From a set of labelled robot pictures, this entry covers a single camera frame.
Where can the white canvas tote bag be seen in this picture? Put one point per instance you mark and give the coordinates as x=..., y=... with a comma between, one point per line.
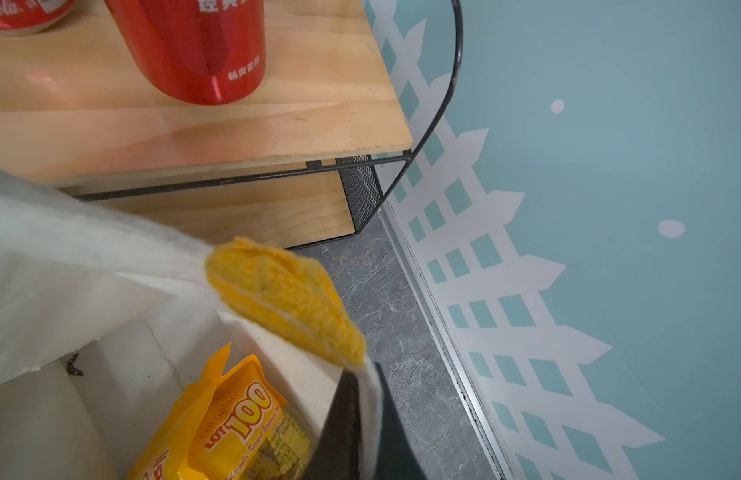
x=106, y=318

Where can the left red cola can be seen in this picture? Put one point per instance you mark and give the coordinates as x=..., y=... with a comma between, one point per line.
x=23, y=17

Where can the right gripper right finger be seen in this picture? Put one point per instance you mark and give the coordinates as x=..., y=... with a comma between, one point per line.
x=396, y=460

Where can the yellow snack bag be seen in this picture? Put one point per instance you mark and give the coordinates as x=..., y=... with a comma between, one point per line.
x=231, y=424

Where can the right red cola can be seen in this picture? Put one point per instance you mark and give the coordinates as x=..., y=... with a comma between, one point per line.
x=207, y=52

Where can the red cola can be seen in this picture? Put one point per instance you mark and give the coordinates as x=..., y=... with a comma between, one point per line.
x=23, y=17
x=207, y=52

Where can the black wire wooden shelf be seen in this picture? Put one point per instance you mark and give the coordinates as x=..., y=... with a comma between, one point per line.
x=309, y=157

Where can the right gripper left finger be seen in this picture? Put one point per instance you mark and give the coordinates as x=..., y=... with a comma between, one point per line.
x=337, y=455

